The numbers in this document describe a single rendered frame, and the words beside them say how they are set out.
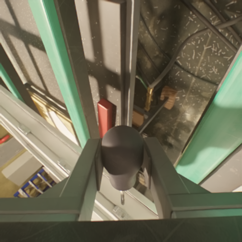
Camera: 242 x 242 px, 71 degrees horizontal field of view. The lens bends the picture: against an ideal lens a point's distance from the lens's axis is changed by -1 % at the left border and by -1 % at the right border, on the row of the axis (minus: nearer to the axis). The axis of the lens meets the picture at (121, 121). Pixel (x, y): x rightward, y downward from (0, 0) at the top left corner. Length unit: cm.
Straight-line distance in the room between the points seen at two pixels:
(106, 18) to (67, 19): 32
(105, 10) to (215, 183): 48
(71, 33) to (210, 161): 22
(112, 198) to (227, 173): 28
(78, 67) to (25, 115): 39
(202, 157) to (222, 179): 5
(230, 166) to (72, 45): 23
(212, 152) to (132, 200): 28
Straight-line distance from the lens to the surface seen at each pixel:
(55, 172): 96
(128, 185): 18
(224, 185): 24
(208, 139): 17
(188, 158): 20
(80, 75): 28
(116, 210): 42
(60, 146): 51
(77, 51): 26
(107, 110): 74
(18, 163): 990
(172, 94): 128
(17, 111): 66
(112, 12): 54
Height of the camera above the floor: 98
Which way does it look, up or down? 29 degrees down
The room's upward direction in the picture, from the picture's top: 135 degrees counter-clockwise
